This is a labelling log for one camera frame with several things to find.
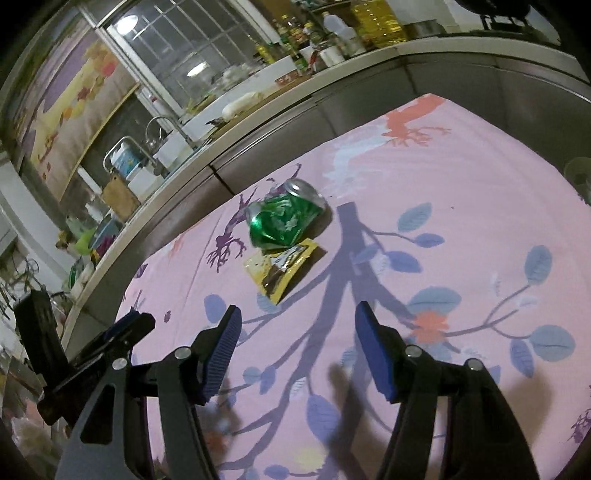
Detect crushed green drink can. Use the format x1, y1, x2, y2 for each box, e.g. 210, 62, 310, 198
244, 178, 328, 252

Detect white cup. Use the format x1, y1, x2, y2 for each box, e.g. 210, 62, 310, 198
318, 46, 345, 68

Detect kitchen counter cabinets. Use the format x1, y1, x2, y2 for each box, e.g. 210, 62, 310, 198
60, 34, 591, 342

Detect pink floral tablecloth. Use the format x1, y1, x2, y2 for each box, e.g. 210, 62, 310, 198
117, 92, 591, 480

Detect tall steel faucet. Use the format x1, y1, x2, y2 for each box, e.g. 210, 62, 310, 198
145, 115, 197, 151

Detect barred window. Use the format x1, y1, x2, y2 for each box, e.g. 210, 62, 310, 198
99, 0, 296, 125

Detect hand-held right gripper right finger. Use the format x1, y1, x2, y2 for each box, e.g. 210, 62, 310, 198
355, 301, 541, 480

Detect white plastic jug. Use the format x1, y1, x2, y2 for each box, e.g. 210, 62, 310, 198
322, 11, 358, 54

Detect blue label detergent jug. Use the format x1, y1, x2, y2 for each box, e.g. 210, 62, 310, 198
111, 143, 144, 181

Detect clear plastic bag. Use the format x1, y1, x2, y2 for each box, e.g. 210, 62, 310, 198
215, 65, 252, 88

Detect row of sauce bottles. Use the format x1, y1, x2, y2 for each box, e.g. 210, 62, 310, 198
254, 14, 333, 77

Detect white radish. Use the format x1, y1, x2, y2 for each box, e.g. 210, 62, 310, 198
222, 91, 259, 116

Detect angular steel faucet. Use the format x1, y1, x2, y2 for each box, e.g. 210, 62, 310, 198
102, 136, 164, 178

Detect gas stove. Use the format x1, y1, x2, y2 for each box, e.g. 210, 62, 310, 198
478, 14, 561, 47

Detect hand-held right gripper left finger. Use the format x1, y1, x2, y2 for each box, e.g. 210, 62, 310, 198
54, 305, 242, 480

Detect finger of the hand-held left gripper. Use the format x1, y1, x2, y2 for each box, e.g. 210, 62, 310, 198
107, 309, 141, 334
69, 313, 156, 370

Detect yellow snack packet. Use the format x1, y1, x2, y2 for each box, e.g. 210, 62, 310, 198
243, 239, 319, 305

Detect flat wooden cutting board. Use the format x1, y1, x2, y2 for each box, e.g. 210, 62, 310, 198
208, 80, 315, 134

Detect steel bowl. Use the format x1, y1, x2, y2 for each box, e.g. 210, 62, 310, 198
409, 21, 446, 38

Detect green plastic basin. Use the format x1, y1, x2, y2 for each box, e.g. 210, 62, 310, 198
69, 228, 100, 254

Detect standing wooden cutting board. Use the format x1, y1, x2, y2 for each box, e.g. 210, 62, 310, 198
100, 175, 141, 221

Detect large cooking oil bottle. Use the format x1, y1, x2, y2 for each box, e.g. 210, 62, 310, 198
351, 0, 409, 49

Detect fruit printed blind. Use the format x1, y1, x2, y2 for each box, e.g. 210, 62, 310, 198
18, 18, 141, 204

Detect blue plastic basin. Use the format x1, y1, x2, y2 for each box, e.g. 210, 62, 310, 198
90, 215, 123, 247

